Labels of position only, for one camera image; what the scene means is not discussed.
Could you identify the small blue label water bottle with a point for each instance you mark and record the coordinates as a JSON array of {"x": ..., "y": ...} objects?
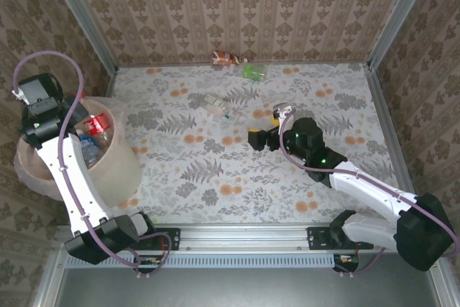
[{"x": 89, "y": 150}]

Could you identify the red cap cola bottle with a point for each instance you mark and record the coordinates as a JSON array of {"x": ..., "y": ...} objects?
[{"x": 97, "y": 123}]

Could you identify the brown label plastic bottle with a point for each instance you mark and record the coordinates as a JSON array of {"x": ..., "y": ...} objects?
[{"x": 224, "y": 58}]

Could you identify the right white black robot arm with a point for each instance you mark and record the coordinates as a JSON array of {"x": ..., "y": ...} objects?
[{"x": 373, "y": 192}]

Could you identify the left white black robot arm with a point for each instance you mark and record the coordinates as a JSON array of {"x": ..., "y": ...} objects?
[{"x": 79, "y": 181}]

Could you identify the round pale pink bin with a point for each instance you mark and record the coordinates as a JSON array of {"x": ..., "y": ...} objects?
[{"x": 118, "y": 177}]

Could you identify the floral patterned table cover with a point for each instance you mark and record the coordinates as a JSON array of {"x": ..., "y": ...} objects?
[{"x": 251, "y": 199}]

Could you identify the pink plastic basket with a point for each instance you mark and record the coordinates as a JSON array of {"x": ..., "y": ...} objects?
[{"x": 118, "y": 116}]

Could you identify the grey metal front panel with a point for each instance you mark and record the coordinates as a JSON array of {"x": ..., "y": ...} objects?
[{"x": 233, "y": 289}]

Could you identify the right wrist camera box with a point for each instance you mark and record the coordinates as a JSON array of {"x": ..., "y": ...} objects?
[{"x": 282, "y": 108}]

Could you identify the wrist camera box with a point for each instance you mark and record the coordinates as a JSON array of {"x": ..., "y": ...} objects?
[
  {"x": 19, "y": 95},
  {"x": 282, "y": 108}
]

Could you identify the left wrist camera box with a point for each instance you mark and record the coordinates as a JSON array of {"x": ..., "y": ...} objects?
[{"x": 19, "y": 95}]

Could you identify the right aluminium table side rail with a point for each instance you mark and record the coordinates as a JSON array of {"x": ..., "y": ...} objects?
[{"x": 390, "y": 123}]

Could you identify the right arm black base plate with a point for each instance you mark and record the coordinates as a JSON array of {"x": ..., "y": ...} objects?
[{"x": 318, "y": 238}]

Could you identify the aluminium mounting rail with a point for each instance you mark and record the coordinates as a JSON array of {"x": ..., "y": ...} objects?
[{"x": 244, "y": 237}]

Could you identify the left aluminium frame post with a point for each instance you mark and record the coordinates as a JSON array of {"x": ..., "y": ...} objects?
[{"x": 82, "y": 19}]

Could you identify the aluminium frame post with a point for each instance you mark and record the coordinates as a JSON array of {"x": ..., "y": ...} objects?
[
  {"x": 399, "y": 16},
  {"x": 82, "y": 19}
]

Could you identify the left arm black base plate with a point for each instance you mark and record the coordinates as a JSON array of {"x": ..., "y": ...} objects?
[{"x": 170, "y": 238}]

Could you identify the right aluminium frame post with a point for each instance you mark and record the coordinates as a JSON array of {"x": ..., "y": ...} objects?
[{"x": 399, "y": 16}]

